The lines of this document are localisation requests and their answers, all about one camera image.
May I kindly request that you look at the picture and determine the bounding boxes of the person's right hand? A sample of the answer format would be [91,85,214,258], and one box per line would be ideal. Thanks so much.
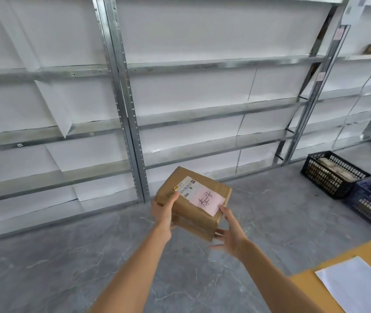
[209,206,250,260]

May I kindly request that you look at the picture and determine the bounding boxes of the person's left hand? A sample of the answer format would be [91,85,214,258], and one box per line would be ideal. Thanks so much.
[151,191,180,237]

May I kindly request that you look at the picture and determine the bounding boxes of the brown taped parcel with labels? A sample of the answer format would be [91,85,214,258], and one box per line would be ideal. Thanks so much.
[156,166,232,243]

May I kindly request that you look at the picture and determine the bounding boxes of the person's right forearm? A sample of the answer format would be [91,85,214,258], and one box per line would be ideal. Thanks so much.
[238,239,316,313]

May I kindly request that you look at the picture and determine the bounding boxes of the person's left forearm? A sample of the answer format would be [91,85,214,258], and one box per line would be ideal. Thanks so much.
[88,225,173,313]

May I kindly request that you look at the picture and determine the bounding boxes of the wide metal shelving rack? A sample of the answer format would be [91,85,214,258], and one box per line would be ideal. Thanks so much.
[102,0,350,204]

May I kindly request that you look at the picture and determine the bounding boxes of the black plastic crate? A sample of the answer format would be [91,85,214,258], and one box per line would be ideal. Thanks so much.
[300,151,371,200]

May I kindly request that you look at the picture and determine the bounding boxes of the parcels in black crate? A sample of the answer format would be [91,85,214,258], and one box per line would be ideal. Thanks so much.
[316,155,363,183]

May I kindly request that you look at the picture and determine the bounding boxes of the yellow cardboard box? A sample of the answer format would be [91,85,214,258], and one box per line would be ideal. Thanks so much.
[289,229,371,313]

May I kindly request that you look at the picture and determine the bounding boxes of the white paper sheet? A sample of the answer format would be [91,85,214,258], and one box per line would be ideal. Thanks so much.
[315,256,371,313]

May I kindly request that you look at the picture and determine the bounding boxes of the narrow metal shelving rack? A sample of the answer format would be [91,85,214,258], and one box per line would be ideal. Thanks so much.
[283,0,371,165]

